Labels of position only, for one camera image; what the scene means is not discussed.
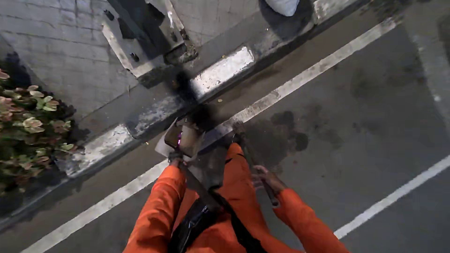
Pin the person's right hand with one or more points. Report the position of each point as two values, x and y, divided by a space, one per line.
272 179

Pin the person's left hand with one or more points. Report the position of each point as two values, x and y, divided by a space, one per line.
174 161

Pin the person's left fingers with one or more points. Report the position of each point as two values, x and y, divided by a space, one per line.
186 163

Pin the person's right fingers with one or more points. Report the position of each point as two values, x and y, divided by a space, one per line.
258 176

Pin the broom with long stick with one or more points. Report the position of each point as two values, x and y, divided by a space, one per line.
248 149

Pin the person's left forearm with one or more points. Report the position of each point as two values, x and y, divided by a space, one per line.
158 207

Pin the person's right forearm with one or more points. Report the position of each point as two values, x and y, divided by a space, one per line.
306 219

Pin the person's legs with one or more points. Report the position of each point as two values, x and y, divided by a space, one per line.
239 186

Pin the brown cardboard box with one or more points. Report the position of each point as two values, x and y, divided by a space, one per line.
190 140

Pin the black plastic bag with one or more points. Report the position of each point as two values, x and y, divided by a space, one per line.
191 223

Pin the painted concrete kerb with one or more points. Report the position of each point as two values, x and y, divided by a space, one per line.
225 72

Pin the concrete base block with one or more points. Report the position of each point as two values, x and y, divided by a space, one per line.
147 45

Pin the leafy bush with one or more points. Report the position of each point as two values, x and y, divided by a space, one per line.
31 130

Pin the white sack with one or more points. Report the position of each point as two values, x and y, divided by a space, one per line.
285 6

